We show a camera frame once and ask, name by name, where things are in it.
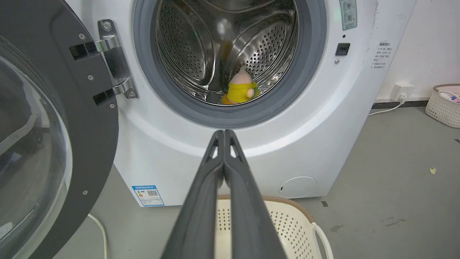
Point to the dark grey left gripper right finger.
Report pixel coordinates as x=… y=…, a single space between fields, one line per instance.
x=248 y=216

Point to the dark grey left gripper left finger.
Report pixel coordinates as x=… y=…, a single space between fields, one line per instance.
x=196 y=216

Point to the cream perforated laundry basket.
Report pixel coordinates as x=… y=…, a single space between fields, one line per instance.
x=294 y=226

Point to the white front-load washing machine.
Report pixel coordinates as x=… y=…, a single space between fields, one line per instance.
x=316 y=118

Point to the yellow plush doll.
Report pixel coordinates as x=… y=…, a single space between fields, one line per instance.
x=241 y=90

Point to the dark grey washing machine door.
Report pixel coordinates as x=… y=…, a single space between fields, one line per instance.
x=46 y=136

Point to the white woven laundry basket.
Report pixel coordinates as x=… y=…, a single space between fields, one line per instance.
x=444 y=108

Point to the blue energy label sticker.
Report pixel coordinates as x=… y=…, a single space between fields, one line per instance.
x=148 y=196

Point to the chrome door hinge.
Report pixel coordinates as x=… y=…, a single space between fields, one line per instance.
x=116 y=59

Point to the small yellow floor scrap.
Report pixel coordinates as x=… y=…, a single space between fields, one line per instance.
x=432 y=170

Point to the white wall power socket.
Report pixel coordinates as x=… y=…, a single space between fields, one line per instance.
x=402 y=91

